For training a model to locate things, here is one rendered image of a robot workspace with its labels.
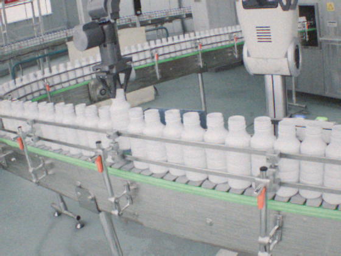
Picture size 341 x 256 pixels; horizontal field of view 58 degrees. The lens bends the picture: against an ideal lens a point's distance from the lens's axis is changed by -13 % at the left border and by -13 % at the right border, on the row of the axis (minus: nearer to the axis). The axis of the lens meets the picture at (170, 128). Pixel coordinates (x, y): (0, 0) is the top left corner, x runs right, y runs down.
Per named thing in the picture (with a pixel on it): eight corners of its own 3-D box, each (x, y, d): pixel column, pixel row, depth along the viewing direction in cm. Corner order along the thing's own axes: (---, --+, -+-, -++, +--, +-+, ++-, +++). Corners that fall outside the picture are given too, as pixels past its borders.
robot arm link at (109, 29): (119, 18, 88) (105, 21, 91) (101, 22, 83) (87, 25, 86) (123, 42, 90) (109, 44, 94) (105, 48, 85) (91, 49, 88)
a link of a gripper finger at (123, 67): (102, 99, 95) (96, 66, 91) (119, 91, 100) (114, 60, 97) (120, 100, 91) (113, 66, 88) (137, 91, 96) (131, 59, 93)
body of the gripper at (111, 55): (91, 73, 90) (86, 47, 88) (117, 63, 98) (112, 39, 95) (108, 72, 86) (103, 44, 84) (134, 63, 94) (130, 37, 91)
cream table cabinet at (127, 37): (136, 94, 602) (125, 28, 562) (156, 99, 553) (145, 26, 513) (79, 113, 544) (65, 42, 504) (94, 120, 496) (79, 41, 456)
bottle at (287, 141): (285, 181, 77) (285, 116, 72) (304, 190, 72) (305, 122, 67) (268, 192, 75) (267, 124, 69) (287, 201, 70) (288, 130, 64)
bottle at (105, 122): (127, 155, 107) (117, 103, 101) (120, 163, 101) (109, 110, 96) (109, 155, 108) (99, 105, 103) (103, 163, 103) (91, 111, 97)
